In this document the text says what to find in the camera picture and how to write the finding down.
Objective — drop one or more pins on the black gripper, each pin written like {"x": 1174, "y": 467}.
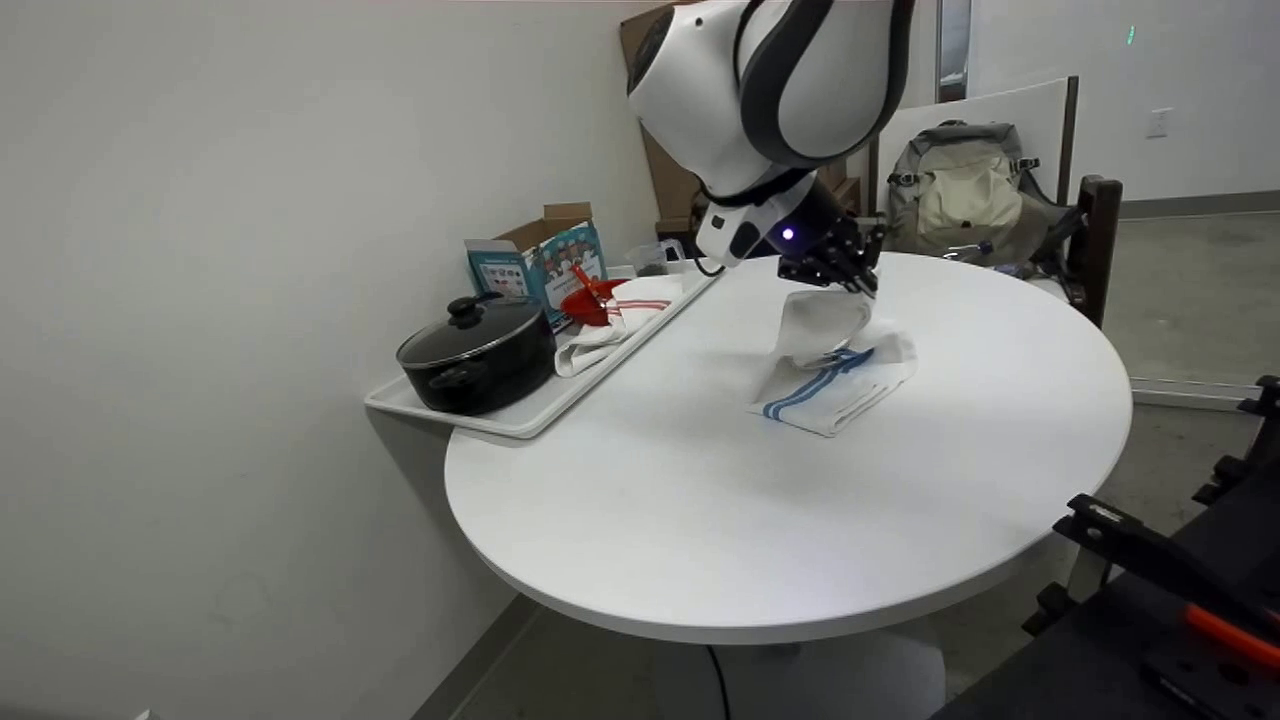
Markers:
{"x": 843, "y": 233}

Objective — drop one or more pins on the blue striped white towel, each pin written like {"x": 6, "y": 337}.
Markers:
{"x": 843, "y": 387}

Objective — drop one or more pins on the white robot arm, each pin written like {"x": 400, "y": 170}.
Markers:
{"x": 747, "y": 94}

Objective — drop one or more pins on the red striped white towel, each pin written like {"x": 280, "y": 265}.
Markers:
{"x": 645, "y": 297}

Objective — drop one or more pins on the grey beige backpack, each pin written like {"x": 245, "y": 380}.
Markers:
{"x": 975, "y": 195}

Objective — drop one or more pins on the small dark container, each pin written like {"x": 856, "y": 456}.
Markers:
{"x": 668, "y": 255}

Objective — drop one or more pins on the large brown cardboard box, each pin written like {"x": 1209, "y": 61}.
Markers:
{"x": 662, "y": 180}

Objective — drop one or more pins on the dark wooden chair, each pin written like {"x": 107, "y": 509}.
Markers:
{"x": 1098, "y": 255}

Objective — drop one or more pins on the small red object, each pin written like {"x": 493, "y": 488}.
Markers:
{"x": 587, "y": 305}

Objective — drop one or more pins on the blue printed cardboard box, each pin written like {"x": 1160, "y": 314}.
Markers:
{"x": 567, "y": 255}

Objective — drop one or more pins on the white rectangular tray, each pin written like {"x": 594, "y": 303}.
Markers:
{"x": 526, "y": 421}

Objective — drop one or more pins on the black pot with lid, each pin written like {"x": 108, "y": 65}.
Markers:
{"x": 474, "y": 366}

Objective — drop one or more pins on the black perforated breadboard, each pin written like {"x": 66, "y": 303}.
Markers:
{"x": 1093, "y": 666}

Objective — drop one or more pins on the white wall outlet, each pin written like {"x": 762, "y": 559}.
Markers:
{"x": 1159, "y": 120}

